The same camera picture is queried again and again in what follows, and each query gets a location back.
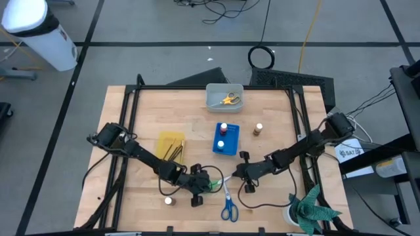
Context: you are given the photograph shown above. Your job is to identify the coiled black floor cable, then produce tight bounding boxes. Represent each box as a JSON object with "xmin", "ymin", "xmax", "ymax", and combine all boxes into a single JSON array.
[{"xmin": 247, "ymin": 0, "xmax": 276, "ymax": 70}]

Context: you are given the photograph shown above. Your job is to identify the yellow floor cable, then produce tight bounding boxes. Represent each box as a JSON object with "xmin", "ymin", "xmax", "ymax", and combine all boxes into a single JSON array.
[{"xmin": 297, "ymin": 0, "xmax": 324, "ymax": 75}]

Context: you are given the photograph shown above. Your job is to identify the yellow plastic tray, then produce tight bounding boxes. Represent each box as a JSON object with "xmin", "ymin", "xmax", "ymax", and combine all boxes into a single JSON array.
[{"xmin": 155, "ymin": 130, "xmax": 186, "ymax": 165}]

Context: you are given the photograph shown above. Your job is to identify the grey stand foot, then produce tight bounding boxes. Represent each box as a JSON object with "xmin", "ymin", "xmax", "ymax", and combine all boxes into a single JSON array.
[{"xmin": 45, "ymin": 0, "xmax": 75, "ymax": 7}]

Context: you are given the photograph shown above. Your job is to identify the plain dark panel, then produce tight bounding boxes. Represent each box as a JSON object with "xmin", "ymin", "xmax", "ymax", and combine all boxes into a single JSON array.
[{"xmin": 166, "ymin": 67, "xmax": 230, "ymax": 87}]

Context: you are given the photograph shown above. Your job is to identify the green handled scissors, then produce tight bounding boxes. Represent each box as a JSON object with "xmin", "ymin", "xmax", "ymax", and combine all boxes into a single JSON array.
[{"xmin": 209, "ymin": 176, "xmax": 232, "ymax": 194}]

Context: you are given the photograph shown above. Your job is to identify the black equipment base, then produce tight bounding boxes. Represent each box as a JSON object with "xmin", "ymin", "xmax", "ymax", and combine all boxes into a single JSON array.
[{"xmin": 0, "ymin": 102, "xmax": 14, "ymax": 132}]

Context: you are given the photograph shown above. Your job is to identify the green plant in white pot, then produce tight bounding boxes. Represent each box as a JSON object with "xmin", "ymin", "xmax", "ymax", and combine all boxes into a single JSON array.
[{"xmin": 282, "ymin": 184, "xmax": 343, "ymax": 236}]

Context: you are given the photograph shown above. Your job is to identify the black perforated panel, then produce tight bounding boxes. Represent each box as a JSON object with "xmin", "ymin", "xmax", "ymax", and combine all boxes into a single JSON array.
[{"xmin": 249, "ymin": 68, "xmax": 336, "ymax": 114}]

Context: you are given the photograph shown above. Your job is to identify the yellow handled scissors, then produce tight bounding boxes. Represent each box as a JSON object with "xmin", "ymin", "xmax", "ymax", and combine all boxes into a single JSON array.
[{"xmin": 209, "ymin": 92, "xmax": 242, "ymax": 108}]

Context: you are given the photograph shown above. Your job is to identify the white trash can black bag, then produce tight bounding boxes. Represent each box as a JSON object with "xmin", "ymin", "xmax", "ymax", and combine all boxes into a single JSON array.
[{"xmin": 1, "ymin": 0, "xmax": 79, "ymax": 72}]

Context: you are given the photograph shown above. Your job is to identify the tangled black floor cables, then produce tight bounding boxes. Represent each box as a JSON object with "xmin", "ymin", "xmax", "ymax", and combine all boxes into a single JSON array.
[{"xmin": 173, "ymin": 0, "xmax": 263, "ymax": 26}]

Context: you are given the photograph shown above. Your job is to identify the grey plastic bin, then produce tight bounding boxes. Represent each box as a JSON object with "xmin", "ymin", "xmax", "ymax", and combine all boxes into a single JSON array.
[{"xmin": 205, "ymin": 83, "xmax": 245, "ymax": 114}]

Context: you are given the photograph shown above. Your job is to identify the grey stand base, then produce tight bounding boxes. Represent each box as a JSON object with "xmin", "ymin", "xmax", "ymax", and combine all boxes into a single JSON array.
[{"xmin": 0, "ymin": 67, "xmax": 39, "ymax": 82}]

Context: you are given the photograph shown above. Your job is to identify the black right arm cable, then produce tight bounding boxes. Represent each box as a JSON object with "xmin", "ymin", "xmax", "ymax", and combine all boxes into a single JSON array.
[{"xmin": 238, "ymin": 163, "xmax": 298, "ymax": 210}]

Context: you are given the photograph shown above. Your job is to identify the black metal table frame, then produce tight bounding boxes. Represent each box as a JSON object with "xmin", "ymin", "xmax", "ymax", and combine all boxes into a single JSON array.
[{"xmin": 74, "ymin": 73, "xmax": 354, "ymax": 236}]

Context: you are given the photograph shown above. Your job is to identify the white printed label sheet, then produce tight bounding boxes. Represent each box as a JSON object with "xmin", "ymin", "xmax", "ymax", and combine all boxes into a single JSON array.
[{"xmin": 334, "ymin": 138, "xmax": 366, "ymax": 161}]

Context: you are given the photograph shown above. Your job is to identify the white cable bundle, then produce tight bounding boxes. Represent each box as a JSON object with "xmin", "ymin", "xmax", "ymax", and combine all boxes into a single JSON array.
[{"xmin": 327, "ymin": 111, "xmax": 373, "ymax": 142}]

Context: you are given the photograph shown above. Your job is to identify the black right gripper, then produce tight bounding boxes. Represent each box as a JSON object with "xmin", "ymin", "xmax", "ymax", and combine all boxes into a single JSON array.
[{"xmin": 230, "ymin": 151, "xmax": 275, "ymax": 194}]

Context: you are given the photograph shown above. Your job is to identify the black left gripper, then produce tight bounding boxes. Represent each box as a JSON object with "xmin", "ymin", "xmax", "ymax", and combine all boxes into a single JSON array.
[{"xmin": 178, "ymin": 163, "xmax": 220, "ymax": 208}]

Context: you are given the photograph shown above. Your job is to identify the blue plastic tray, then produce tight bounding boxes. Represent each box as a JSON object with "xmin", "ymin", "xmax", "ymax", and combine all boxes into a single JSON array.
[{"xmin": 211, "ymin": 122, "xmax": 241, "ymax": 157}]

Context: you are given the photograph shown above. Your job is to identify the black base power cable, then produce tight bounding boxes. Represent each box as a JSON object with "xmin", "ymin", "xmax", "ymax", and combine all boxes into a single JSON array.
[{"xmin": 81, "ymin": 152, "xmax": 111, "ymax": 191}]

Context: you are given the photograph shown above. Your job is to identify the blue handled scissors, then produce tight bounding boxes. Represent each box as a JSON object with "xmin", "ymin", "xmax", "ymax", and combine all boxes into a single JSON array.
[{"xmin": 220, "ymin": 182, "xmax": 240, "ymax": 223}]

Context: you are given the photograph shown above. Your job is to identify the black cart cable bundle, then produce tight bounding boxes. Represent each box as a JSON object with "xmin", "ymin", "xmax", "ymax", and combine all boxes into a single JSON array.
[{"xmin": 346, "ymin": 83, "xmax": 397, "ymax": 119}]

